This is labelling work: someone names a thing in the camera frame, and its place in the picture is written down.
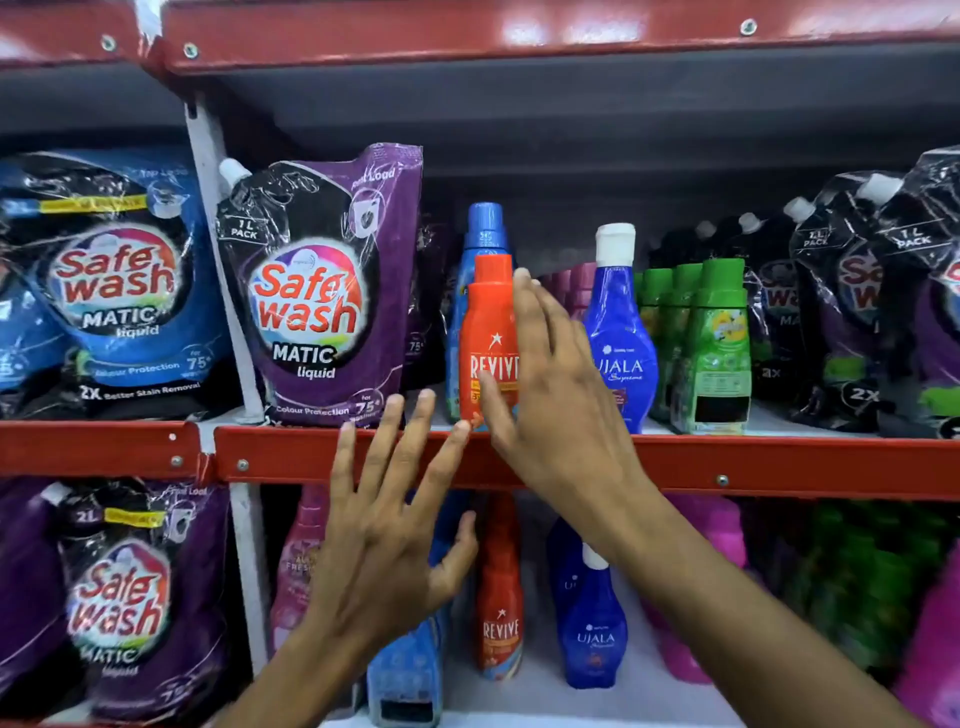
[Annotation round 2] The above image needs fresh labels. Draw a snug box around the white shelf upright post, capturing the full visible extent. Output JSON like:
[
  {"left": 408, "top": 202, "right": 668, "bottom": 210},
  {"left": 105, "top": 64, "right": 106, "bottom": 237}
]
[{"left": 183, "top": 101, "right": 273, "bottom": 657}]

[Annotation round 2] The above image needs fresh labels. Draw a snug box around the group of green bottles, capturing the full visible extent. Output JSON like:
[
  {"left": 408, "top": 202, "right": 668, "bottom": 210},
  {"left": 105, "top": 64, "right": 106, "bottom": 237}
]
[{"left": 776, "top": 501, "right": 957, "bottom": 680}]

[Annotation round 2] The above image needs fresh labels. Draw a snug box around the person's right hand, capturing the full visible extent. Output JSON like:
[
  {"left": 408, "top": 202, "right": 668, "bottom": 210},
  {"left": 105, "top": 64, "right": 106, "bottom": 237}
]
[{"left": 477, "top": 268, "right": 655, "bottom": 558}]

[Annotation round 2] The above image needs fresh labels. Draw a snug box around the person's left forearm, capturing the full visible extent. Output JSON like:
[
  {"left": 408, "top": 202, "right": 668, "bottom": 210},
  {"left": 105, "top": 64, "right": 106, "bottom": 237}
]
[{"left": 216, "top": 621, "right": 380, "bottom": 728}]

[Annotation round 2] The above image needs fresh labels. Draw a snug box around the blue detergent bottle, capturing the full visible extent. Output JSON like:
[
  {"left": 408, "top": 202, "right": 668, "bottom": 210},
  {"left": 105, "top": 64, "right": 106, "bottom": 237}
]
[
  {"left": 366, "top": 491, "right": 472, "bottom": 728},
  {"left": 445, "top": 201, "right": 512, "bottom": 421}
]

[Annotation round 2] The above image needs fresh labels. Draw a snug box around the black purple detergent pouch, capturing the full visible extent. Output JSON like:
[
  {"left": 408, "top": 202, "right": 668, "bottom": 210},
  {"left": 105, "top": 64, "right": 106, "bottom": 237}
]
[
  {"left": 783, "top": 171, "right": 905, "bottom": 434},
  {"left": 872, "top": 145, "right": 960, "bottom": 441},
  {"left": 737, "top": 212, "right": 807, "bottom": 404}
]

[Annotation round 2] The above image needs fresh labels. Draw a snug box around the blue bottle with white cap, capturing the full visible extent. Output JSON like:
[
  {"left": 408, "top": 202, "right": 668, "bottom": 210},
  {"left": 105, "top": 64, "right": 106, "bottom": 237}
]
[
  {"left": 582, "top": 222, "right": 660, "bottom": 435},
  {"left": 558, "top": 543, "right": 630, "bottom": 690},
  {"left": 545, "top": 517, "right": 588, "bottom": 625}
]

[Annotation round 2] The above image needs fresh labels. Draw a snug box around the pink detergent bottle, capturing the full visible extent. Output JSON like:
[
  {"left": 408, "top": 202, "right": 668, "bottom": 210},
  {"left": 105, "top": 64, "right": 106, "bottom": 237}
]
[
  {"left": 643, "top": 495, "right": 750, "bottom": 686},
  {"left": 891, "top": 562, "right": 960, "bottom": 728}
]

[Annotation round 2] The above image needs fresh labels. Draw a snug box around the red metal shelf beam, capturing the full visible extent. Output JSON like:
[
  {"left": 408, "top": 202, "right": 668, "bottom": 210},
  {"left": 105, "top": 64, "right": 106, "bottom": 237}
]
[
  {"left": 213, "top": 425, "right": 960, "bottom": 503},
  {"left": 0, "top": 0, "right": 147, "bottom": 71},
  {"left": 0, "top": 420, "right": 203, "bottom": 482},
  {"left": 159, "top": 0, "right": 960, "bottom": 77}
]

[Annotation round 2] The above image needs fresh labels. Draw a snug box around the green bottle with label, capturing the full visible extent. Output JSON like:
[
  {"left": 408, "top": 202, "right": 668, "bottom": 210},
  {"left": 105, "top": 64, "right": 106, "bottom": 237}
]
[
  {"left": 649, "top": 263, "right": 704, "bottom": 423},
  {"left": 634, "top": 267, "right": 675, "bottom": 342},
  {"left": 670, "top": 258, "right": 753, "bottom": 437}
]

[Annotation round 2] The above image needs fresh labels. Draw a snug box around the person's right forearm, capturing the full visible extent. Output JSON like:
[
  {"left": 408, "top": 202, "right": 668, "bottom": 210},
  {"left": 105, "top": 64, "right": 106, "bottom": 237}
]
[{"left": 598, "top": 480, "right": 927, "bottom": 728}]

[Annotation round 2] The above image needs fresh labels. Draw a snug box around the person's left hand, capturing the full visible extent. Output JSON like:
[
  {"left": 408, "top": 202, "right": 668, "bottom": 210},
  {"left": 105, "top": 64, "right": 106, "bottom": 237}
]
[{"left": 303, "top": 390, "right": 480, "bottom": 663}]

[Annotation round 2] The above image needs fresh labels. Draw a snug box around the orange fabric care bottle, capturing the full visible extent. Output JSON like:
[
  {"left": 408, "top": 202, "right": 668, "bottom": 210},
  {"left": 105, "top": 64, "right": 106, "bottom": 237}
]
[
  {"left": 475, "top": 493, "right": 525, "bottom": 683},
  {"left": 458, "top": 253, "right": 522, "bottom": 430}
]

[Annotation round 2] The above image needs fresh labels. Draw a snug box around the pink fabric conditioner bottle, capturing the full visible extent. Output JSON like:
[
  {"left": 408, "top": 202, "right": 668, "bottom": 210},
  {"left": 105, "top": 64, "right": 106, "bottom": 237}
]
[{"left": 268, "top": 485, "right": 332, "bottom": 655}]

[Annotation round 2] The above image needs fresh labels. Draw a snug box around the row of pink bottles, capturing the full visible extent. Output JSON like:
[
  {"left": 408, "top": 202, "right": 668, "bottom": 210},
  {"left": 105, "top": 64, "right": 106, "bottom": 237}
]
[{"left": 538, "top": 261, "right": 598, "bottom": 322}]

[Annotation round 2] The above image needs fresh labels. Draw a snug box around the blue detergent pouch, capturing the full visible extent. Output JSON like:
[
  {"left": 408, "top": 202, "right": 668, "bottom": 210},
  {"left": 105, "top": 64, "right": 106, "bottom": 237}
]
[
  {"left": 0, "top": 147, "right": 235, "bottom": 422},
  {"left": 0, "top": 255, "right": 70, "bottom": 393}
]

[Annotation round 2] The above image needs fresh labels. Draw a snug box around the large purple detergent pouch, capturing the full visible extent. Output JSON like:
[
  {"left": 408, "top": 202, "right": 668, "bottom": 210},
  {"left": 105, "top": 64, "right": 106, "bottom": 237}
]
[
  {"left": 0, "top": 480, "right": 70, "bottom": 700},
  {"left": 54, "top": 480, "right": 235, "bottom": 723}
]

